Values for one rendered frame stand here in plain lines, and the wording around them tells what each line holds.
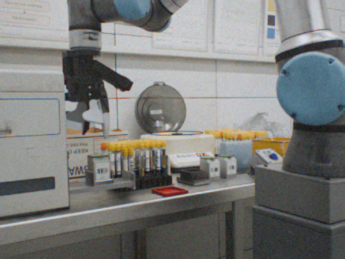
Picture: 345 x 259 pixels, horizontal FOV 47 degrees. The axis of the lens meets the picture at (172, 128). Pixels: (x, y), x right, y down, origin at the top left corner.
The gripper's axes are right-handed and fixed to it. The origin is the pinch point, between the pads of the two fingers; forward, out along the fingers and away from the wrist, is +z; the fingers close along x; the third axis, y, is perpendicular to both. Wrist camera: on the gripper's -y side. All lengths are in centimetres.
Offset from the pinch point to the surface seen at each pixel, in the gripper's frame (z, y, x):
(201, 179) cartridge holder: 13.6, -30.4, 0.4
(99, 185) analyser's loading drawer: 11.0, 0.9, 3.2
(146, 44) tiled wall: -33, -47, -59
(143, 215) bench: 18.2, -7.4, 8.8
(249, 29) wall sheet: -45, -105, -58
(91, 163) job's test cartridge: 6.0, 1.8, 0.6
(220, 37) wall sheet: -39, -87, -59
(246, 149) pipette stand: 8, -54, -7
